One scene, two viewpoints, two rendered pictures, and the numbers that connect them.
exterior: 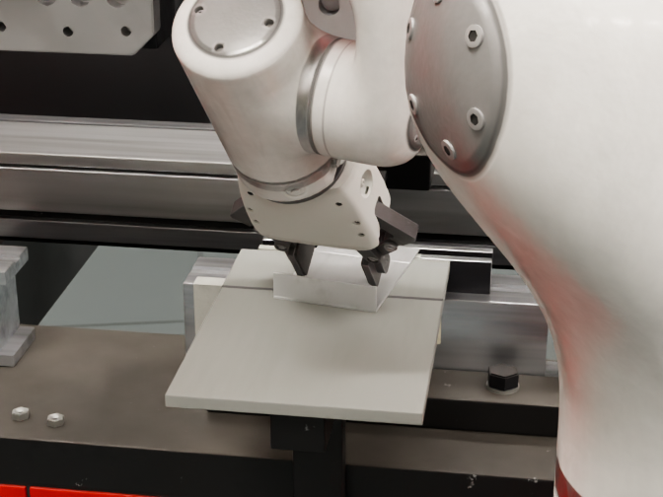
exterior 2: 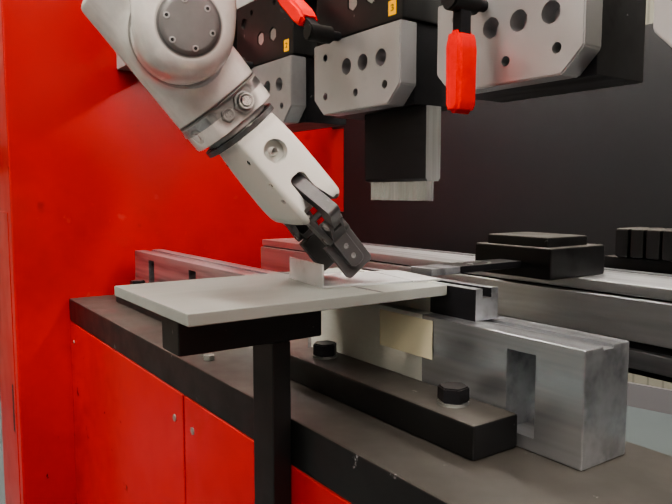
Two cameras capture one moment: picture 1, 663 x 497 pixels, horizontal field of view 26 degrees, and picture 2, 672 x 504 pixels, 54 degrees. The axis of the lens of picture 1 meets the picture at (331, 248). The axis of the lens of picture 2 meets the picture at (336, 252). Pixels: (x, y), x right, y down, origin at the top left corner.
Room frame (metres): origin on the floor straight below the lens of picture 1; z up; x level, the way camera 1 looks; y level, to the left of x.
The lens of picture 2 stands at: (0.61, -0.48, 1.09)
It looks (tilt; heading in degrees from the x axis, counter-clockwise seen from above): 5 degrees down; 47
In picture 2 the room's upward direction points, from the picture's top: straight up
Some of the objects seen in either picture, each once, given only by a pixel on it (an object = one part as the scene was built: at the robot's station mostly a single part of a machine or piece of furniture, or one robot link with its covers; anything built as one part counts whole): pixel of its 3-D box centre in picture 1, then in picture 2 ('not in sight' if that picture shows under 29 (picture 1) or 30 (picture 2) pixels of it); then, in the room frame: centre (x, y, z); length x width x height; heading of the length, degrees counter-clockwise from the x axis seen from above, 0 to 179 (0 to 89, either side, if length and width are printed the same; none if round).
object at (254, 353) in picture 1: (321, 326); (281, 290); (1.00, 0.01, 1.00); 0.26 x 0.18 x 0.01; 172
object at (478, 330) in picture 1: (408, 331); (433, 354); (1.13, -0.07, 0.92); 0.39 x 0.06 x 0.10; 82
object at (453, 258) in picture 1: (375, 264); (414, 290); (1.14, -0.04, 0.99); 0.20 x 0.03 x 0.03; 82
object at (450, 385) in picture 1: (384, 393); (380, 391); (1.08, -0.04, 0.89); 0.30 x 0.05 x 0.03; 82
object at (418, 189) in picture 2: not in sight; (400, 155); (1.14, -0.01, 1.13); 0.10 x 0.02 x 0.10; 82
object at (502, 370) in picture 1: (502, 378); (453, 394); (1.06, -0.14, 0.91); 0.03 x 0.03 x 0.02
